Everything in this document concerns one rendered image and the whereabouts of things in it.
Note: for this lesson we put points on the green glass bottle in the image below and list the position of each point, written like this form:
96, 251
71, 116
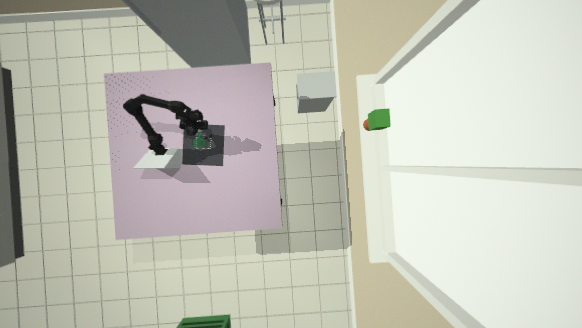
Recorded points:
199, 142

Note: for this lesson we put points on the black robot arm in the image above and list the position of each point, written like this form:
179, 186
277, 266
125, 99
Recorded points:
133, 107

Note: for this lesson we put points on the dark grey flat mat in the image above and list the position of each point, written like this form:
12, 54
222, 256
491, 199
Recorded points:
210, 156

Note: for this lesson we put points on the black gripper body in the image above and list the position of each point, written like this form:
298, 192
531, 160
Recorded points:
203, 124

